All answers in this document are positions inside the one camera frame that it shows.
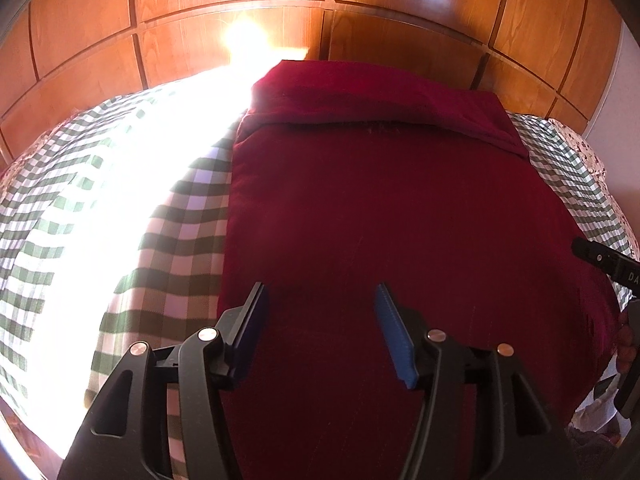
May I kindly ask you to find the green checkered blanket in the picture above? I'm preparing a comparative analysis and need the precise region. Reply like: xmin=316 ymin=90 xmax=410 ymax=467
xmin=0 ymin=82 xmax=640 ymax=480

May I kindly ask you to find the wooden wardrobe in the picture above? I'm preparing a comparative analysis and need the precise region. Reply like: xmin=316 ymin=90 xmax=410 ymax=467
xmin=0 ymin=0 xmax=623 ymax=171

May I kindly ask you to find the dark red sweater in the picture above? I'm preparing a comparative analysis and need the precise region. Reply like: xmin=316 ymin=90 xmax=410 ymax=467
xmin=217 ymin=60 xmax=623 ymax=480

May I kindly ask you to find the person's right hand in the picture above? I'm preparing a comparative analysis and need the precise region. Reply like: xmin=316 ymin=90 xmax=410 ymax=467
xmin=614 ymin=324 xmax=634 ymax=377

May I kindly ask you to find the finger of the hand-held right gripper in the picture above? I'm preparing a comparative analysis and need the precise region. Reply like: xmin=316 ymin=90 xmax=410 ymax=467
xmin=571 ymin=237 xmax=640 ymax=288

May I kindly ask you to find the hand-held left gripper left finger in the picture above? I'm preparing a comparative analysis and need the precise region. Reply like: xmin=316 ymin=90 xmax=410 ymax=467
xmin=57 ymin=281 xmax=271 ymax=480

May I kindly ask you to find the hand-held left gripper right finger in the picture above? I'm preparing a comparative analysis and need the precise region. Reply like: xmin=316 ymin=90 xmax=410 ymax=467
xmin=374 ymin=282 xmax=586 ymax=480

